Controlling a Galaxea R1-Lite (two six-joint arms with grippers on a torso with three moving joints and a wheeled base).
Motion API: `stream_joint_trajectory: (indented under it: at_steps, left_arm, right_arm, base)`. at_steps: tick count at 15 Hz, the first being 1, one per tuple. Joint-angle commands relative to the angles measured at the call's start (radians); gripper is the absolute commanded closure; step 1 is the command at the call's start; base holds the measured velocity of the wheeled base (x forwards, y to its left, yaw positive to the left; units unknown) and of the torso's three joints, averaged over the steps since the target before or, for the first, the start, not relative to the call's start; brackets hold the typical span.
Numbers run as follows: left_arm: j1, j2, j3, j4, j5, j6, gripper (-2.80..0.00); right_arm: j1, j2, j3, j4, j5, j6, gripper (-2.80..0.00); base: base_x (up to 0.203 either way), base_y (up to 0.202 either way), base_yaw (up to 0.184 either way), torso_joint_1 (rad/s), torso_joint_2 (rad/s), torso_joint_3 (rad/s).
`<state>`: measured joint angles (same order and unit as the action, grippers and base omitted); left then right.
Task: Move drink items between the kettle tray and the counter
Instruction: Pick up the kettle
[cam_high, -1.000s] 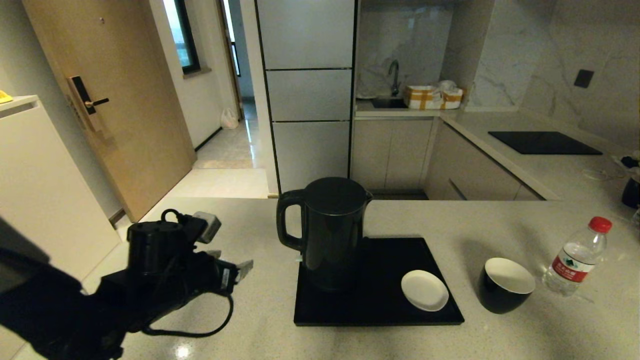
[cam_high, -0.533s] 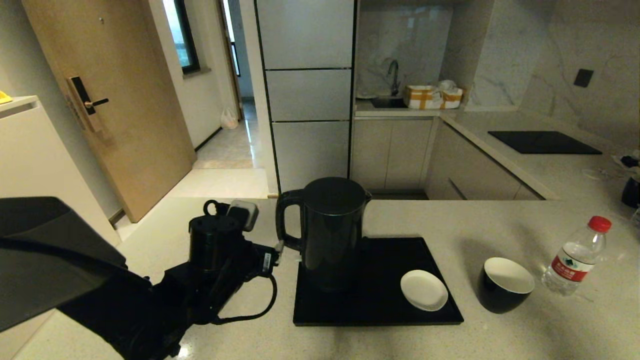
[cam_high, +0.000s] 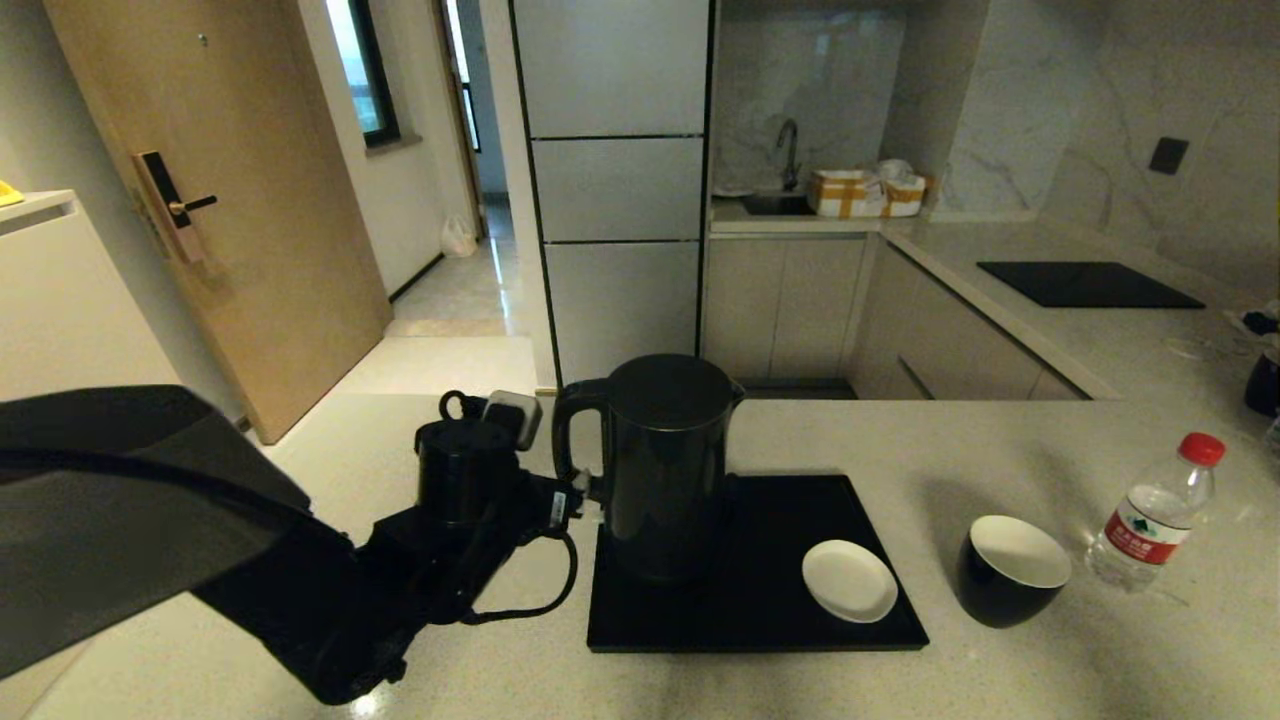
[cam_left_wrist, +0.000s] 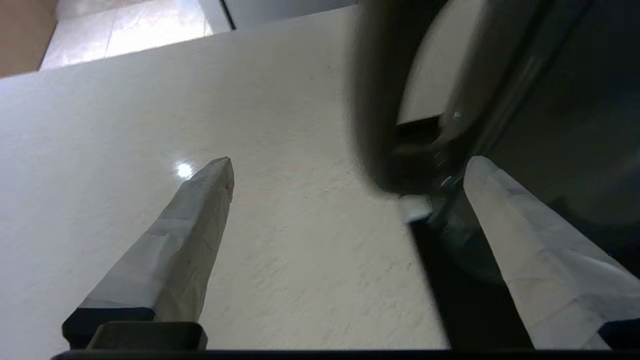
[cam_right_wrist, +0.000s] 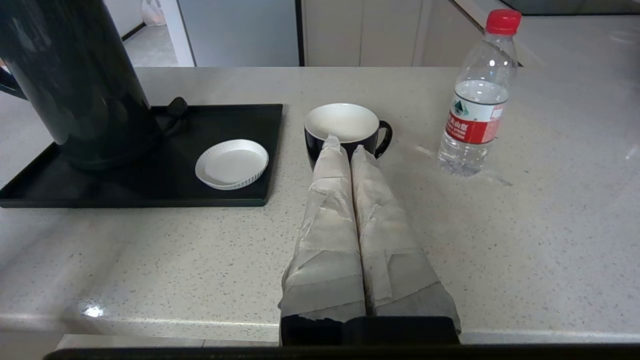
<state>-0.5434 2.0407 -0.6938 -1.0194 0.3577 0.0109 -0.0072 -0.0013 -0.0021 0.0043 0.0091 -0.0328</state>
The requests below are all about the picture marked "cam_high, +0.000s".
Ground white saucer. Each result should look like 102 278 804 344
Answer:
802 539 900 624

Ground beige kitchen base cabinets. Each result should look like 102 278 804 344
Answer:
700 234 1091 401

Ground dark blue jar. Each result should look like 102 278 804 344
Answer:
1243 350 1280 418

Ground black door lock handle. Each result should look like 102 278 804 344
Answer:
135 150 221 264

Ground yellow checked cloth box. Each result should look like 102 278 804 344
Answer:
808 169 886 219
878 159 933 218

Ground black rectangular tray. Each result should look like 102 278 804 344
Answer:
587 473 931 653

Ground black cup white inside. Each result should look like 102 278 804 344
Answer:
955 514 1073 629

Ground black induction cooktop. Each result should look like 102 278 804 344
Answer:
977 261 1207 310

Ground clear bottle red cap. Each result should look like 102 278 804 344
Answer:
1085 432 1227 595

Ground black electric kettle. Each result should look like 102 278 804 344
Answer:
552 353 747 585

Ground white side cabinet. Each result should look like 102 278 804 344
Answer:
0 190 244 720

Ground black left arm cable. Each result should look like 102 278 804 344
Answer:
455 528 582 627

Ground light wooden door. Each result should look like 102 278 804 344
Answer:
45 0 394 445

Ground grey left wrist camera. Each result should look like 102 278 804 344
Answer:
483 391 543 448

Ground dark kitchen faucet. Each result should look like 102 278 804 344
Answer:
776 118 802 193

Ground dark-framed window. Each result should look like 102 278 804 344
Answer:
326 0 403 151

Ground tall grey refrigerator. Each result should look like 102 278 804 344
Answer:
510 0 713 389

